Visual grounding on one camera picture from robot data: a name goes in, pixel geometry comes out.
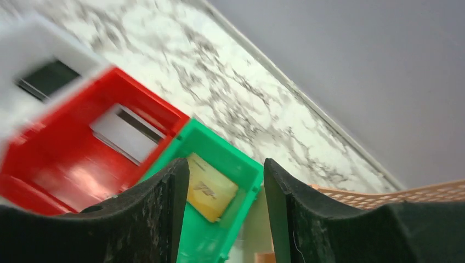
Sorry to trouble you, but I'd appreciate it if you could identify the red plastic bin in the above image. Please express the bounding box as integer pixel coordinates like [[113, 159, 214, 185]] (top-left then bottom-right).
[[1, 67, 189, 215]]

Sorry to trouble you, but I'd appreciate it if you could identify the green plastic bin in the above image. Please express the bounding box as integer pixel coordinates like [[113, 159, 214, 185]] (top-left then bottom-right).
[[142, 119, 263, 262]]

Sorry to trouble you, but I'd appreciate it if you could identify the silver card in red bin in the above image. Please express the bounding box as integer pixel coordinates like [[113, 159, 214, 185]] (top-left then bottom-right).
[[90, 104, 166, 166]]

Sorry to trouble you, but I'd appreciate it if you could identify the gold card in green bin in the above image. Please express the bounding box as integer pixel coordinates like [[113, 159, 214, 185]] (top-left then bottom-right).
[[187, 153, 239, 222]]

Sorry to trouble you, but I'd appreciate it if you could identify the beige desk organizer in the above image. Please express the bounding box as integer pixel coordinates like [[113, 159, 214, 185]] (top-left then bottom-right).
[[254, 178, 465, 263]]

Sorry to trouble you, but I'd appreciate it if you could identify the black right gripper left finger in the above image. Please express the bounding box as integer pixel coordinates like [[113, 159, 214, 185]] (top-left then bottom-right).
[[1, 158, 189, 262]]

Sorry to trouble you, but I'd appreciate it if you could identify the white plastic bin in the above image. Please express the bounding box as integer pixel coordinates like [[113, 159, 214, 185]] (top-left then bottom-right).
[[1, 13, 110, 144]]

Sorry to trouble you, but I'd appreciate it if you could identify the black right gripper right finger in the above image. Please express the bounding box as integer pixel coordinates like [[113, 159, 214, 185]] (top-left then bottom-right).
[[263, 158, 465, 263]]

